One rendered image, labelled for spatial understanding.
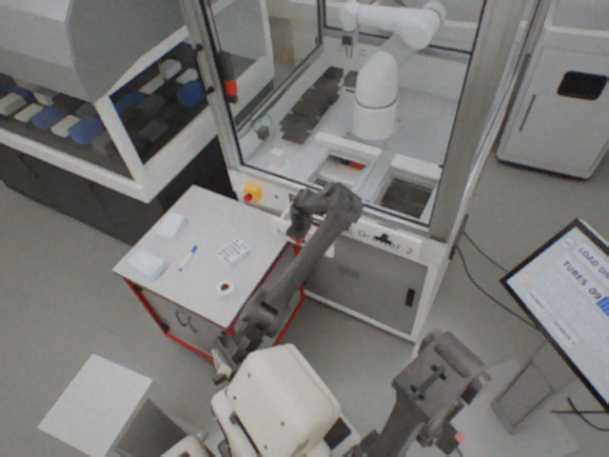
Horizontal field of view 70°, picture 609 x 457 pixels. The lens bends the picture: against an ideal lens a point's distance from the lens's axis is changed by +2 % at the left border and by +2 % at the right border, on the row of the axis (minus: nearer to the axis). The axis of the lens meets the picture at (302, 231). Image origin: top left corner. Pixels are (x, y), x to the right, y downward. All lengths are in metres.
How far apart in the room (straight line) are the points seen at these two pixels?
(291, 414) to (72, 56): 1.40
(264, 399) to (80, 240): 2.62
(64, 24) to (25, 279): 2.00
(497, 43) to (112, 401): 1.62
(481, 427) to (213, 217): 1.61
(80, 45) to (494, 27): 1.33
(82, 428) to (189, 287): 0.61
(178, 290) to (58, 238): 1.75
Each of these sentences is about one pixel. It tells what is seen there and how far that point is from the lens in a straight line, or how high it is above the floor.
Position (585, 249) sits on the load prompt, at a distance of 1.55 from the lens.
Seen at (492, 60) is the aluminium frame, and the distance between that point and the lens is 1.22.
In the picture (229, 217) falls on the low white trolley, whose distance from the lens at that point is 2.06.
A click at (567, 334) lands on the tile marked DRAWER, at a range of 1.55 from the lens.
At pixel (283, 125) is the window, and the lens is 1.65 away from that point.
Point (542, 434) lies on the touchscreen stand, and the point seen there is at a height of 0.04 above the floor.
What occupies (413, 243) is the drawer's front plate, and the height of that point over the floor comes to 0.91.
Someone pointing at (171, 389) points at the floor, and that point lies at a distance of 2.55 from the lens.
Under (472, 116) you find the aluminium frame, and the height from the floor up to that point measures 1.51.
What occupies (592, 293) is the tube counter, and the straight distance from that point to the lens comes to 1.53.
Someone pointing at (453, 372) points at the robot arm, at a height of 1.62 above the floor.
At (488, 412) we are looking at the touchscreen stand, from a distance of 2.42.
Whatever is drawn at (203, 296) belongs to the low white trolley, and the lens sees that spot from 1.83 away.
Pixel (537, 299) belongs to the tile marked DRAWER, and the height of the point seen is 1.01.
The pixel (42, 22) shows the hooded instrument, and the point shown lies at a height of 1.62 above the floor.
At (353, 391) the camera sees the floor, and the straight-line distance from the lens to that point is 2.39.
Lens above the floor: 2.27
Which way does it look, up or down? 51 degrees down
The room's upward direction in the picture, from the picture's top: 7 degrees counter-clockwise
